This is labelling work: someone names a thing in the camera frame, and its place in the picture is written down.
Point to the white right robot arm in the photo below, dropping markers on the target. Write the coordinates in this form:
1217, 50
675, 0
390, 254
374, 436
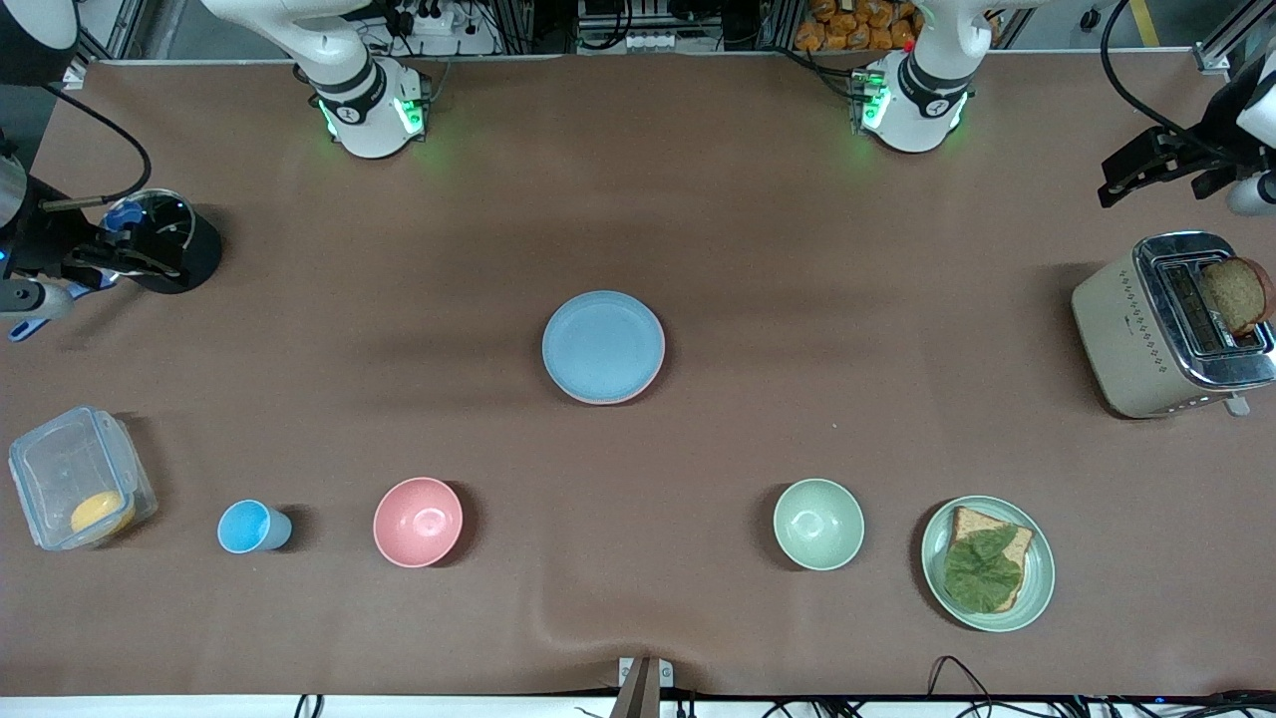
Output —
349, 100

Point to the pink plate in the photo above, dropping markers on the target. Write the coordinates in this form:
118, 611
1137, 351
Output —
610, 403

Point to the yellow round food item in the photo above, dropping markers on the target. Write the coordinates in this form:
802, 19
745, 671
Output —
102, 513

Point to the brown bread slice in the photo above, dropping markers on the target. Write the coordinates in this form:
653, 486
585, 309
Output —
967, 521

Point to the small white power strip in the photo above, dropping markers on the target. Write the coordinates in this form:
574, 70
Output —
658, 43

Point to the aluminium frame profile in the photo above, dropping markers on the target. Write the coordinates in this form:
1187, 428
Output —
1221, 50
85, 60

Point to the orange snack pile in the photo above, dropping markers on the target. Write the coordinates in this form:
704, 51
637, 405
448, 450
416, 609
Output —
847, 25

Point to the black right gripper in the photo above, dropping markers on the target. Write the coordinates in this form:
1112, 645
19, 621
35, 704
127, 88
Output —
42, 242

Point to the black pot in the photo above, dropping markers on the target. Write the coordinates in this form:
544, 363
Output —
204, 254

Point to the green lettuce leaf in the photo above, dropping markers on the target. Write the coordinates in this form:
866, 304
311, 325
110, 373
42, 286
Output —
982, 573

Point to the pink bowl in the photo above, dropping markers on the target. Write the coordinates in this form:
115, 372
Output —
418, 523

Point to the glass pot lid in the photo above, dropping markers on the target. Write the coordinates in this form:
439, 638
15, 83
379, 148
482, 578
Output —
169, 214

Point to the green plate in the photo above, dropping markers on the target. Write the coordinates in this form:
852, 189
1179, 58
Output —
1039, 583

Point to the beige chrome toaster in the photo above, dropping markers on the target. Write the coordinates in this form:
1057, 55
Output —
1116, 339

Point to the blue utensil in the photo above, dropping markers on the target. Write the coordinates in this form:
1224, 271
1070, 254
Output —
122, 214

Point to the green bowl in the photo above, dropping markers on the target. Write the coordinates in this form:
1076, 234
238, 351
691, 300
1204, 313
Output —
818, 525

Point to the clear plastic container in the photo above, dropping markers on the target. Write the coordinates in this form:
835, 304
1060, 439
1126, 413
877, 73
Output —
60, 469

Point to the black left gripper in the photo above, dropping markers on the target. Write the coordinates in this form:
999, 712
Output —
1199, 157

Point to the grey metal table clamp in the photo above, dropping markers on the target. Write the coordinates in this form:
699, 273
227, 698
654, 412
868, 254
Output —
643, 688

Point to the brown toast slice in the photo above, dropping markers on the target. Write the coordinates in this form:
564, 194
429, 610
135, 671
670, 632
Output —
1236, 294

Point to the blue plate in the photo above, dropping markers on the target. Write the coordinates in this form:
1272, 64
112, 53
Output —
603, 346

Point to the blue cup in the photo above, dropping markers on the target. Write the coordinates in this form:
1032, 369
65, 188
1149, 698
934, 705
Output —
249, 527

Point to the brown table mat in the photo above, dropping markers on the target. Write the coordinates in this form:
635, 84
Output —
698, 199

